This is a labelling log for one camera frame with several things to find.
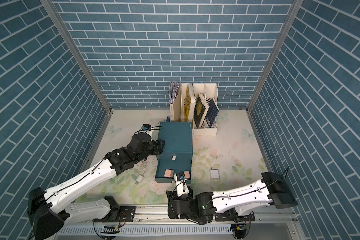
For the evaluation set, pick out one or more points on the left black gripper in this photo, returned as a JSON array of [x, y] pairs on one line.
[[157, 147]]

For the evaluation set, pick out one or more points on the teal drawer cabinet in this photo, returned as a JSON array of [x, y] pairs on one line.
[[177, 153]]

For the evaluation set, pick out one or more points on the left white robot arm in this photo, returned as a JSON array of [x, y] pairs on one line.
[[54, 208]]

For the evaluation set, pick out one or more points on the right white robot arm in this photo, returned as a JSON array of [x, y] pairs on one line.
[[271, 190]]

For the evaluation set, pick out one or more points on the yellow book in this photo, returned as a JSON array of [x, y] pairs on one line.
[[189, 102]]

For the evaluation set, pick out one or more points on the black and gold book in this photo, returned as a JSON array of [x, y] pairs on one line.
[[201, 109]]

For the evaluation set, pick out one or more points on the white file organizer rack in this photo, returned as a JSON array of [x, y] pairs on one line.
[[176, 109]]

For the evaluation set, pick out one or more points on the magazines in left slot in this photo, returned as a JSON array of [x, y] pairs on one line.
[[174, 91]]

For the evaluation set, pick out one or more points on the dark blue book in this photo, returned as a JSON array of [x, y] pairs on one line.
[[212, 112]]

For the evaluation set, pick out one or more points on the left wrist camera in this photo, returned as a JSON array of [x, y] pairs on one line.
[[146, 128]]

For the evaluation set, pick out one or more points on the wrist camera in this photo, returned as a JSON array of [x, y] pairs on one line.
[[146, 128], [180, 177]]

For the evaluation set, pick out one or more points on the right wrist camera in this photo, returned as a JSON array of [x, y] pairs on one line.
[[180, 177]]

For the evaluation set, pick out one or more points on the metal base rail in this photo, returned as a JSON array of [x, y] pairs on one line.
[[158, 214]]

